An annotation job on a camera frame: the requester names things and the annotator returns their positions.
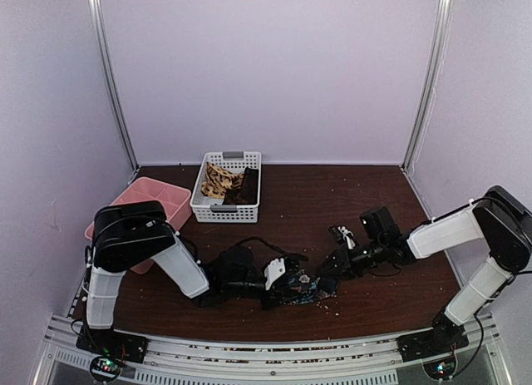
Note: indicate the pink divided organizer tray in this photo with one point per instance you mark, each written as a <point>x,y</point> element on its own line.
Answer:
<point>158,198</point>

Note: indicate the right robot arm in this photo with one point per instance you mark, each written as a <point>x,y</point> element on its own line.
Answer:
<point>497,218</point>

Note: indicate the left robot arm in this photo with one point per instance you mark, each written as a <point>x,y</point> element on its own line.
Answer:
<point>231,275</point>

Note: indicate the white perforated plastic basket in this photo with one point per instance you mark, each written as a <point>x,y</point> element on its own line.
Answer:
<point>210,210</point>

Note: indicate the yellow floral tie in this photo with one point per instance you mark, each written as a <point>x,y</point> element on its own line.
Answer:
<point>218,180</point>

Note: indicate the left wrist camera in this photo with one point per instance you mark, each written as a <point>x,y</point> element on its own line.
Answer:
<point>277,272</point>

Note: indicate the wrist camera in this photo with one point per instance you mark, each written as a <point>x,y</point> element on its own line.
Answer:
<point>277,272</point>
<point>343,236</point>

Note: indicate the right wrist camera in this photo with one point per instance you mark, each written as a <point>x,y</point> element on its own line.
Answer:
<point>343,236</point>

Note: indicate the navy floral patterned tie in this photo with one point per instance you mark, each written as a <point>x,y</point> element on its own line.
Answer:
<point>301,289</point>

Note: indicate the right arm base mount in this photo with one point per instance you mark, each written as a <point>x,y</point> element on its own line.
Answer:
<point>432,342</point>

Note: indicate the dark brown red floral tie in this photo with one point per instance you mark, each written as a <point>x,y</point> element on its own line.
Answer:
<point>247,193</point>

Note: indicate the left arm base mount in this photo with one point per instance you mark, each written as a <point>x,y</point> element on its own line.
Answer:
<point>108,342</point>

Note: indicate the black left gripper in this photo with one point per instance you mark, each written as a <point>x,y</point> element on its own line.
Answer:
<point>278,293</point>

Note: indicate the left aluminium frame post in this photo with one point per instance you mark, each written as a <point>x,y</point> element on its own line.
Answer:
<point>98,21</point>

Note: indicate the aluminium frame post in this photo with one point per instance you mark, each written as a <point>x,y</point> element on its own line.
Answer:
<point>428,91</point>
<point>98,21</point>

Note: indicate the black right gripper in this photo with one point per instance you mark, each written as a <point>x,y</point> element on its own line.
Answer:
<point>344,266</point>

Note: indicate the aluminium front rail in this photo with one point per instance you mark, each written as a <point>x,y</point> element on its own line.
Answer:
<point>364,360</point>

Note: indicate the right aluminium frame post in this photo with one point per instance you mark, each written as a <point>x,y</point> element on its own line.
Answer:
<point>428,91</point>

